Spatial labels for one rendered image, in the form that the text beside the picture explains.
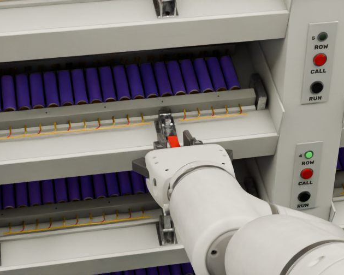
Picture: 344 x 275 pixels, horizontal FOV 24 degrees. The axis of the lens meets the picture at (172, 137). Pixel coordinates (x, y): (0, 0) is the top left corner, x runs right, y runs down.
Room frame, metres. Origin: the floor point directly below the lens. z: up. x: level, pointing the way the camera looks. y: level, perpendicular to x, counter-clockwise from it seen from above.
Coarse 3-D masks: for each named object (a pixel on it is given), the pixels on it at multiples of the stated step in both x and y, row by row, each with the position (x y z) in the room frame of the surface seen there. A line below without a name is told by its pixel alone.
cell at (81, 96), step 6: (72, 72) 1.03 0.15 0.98; (78, 72) 1.03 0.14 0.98; (72, 78) 1.02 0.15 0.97; (78, 78) 1.01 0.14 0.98; (84, 78) 1.02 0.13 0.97; (78, 84) 1.00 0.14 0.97; (84, 84) 1.01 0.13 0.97; (78, 90) 0.99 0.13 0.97; (84, 90) 0.99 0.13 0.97; (78, 96) 0.98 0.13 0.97; (84, 96) 0.98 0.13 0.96; (78, 102) 0.97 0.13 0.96
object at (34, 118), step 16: (176, 96) 0.98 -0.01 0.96; (192, 96) 0.99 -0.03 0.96; (208, 96) 0.99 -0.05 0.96; (224, 96) 0.99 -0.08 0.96; (240, 96) 0.99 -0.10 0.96; (0, 112) 0.94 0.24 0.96; (16, 112) 0.94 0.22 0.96; (32, 112) 0.94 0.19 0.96; (48, 112) 0.94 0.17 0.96; (64, 112) 0.94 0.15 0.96; (80, 112) 0.95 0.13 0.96; (96, 112) 0.95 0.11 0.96; (112, 112) 0.95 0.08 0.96; (128, 112) 0.96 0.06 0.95; (144, 112) 0.96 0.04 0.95; (176, 112) 0.97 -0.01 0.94; (240, 112) 0.97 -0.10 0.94; (0, 128) 0.93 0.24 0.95; (16, 128) 0.93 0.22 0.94; (96, 128) 0.94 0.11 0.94
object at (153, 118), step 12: (228, 108) 0.99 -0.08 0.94; (252, 108) 0.99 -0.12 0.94; (108, 120) 0.95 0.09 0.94; (120, 120) 0.95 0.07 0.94; (132, 120) 0.96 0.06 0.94; (144, 120) 0.96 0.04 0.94; (156, 120) 0.96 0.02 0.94; (0, 132) 0.92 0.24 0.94; (12, 132) 0.92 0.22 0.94; (24, 132) 0.93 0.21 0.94; (36, 132) 0.93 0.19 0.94
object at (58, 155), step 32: (128, 64) 1.07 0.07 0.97; (256, 64) 1.07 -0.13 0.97; (256, 96) 1.00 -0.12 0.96; (128, 128) 0.95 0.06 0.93; (192, 128) 0.95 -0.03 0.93; (224, 128) 0.96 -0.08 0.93; (256, 128) 0.96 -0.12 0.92; (0, 160) 0.88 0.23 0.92; (32, 160) 0.88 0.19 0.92; (64, 160) 0.89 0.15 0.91; (96, 160) 0.90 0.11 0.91; (128, 160) 0.91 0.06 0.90
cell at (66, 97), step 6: (60, 72) 1.03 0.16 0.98; (66, 72) 1.03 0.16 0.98; (60, 78) 1.02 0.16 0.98; (66, 78) 1.01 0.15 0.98; (60, 84) 1.00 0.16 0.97; (66, 84) 1.00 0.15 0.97; (60, 90) 0.99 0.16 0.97; (66, 90) 0.99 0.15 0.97; (60, 96) 0.99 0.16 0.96; (66, 96) 0.98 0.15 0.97; (72, 96) 0.99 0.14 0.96; (66, 102) 0.97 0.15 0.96; (72, 102) 0.97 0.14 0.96
